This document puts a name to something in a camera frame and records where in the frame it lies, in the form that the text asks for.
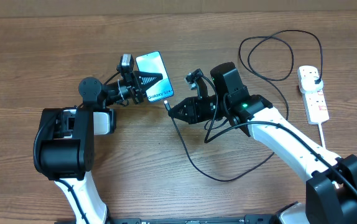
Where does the Samsung Galaxy smartphone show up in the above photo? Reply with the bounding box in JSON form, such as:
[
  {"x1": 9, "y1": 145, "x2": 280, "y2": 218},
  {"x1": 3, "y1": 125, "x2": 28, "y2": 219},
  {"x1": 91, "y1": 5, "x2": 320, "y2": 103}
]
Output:
[{"x1": 136, "y1": 51, "x2": 174, "y2": 102}]

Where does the black USB charging cable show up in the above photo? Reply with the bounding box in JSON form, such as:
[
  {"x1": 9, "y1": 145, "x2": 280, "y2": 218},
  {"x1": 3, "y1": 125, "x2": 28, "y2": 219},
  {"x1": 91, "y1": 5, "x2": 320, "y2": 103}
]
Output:
[{"x1": 163, "y1": 29, "x2": 324, "y2": 182}]

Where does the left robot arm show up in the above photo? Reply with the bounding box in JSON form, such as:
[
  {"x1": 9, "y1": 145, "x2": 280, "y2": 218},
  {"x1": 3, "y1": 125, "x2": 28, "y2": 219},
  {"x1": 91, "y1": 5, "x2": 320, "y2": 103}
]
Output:
[{"x1": 33, "y1": 71, "x2": 163, "y2": 223}]

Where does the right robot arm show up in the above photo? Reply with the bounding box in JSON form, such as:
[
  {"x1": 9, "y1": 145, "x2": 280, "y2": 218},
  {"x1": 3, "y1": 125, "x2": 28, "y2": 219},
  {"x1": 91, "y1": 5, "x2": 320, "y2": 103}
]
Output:
[{"x1": 166, "y1": 62, "x2": 357, "y2": 223}]

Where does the white charger plug adapter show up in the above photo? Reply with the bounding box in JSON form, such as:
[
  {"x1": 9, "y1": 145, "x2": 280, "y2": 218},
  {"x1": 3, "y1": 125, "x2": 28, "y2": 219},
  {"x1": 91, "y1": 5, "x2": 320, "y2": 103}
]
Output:
[{"x1": 299, "y1": 77, "x2": 324, "y2": 94}]

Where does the white power strip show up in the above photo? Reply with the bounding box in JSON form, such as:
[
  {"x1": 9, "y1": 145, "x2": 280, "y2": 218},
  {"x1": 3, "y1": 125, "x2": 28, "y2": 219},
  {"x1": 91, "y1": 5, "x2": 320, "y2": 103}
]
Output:
[{"x1": 297, "y1": 65, "x2": 330, "y2": 125}]

